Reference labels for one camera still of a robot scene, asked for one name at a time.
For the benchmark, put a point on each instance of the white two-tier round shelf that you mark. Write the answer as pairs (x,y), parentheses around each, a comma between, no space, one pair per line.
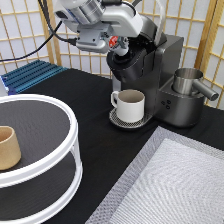
(50,170)

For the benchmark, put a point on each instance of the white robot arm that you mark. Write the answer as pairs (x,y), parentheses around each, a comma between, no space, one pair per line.
(82,12)

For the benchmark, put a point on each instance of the grey woven placemat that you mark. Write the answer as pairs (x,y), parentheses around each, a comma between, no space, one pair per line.
(172,180)

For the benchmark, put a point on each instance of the white ceramic mug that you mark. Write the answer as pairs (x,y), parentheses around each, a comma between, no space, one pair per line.
(129,105)

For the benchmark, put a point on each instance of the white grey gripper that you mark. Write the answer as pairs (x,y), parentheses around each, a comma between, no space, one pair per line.
(122,21)

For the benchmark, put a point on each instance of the steel milk frothing jug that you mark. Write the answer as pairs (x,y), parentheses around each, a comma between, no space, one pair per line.
(187,81)

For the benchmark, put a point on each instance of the wooden shoji folding screen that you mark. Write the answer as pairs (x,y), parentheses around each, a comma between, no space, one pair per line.
(200,23)

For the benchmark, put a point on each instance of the grey pod coffee machine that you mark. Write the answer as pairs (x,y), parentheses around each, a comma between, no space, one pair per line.
(149,67)

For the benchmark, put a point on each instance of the red-lidded white coffee pod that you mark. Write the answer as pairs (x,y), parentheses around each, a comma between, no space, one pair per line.
(119,45)

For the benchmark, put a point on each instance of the tan ceramic cup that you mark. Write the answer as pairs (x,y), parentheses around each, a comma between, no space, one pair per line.
(10,153)

